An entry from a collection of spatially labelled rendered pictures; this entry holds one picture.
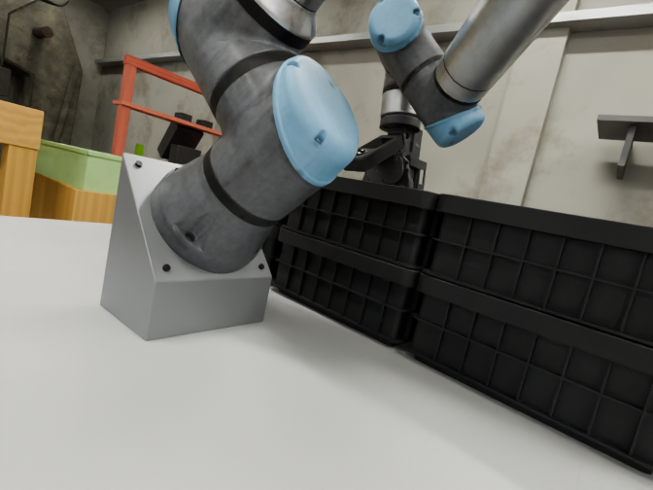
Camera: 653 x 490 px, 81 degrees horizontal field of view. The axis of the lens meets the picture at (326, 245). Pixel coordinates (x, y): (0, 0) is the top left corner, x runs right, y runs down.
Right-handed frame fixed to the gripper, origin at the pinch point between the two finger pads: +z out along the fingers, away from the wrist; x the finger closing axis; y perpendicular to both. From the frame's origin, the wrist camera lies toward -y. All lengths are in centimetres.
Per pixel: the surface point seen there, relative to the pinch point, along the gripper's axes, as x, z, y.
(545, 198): 30, -41, 249
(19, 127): 167, -26, -23
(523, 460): -30.0, 18.9, -17.3
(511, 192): 50, -43, 238
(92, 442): -11, 16, -46
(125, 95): 336, -96, 75
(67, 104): 667, -141, 110
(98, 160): 169, -19, 7
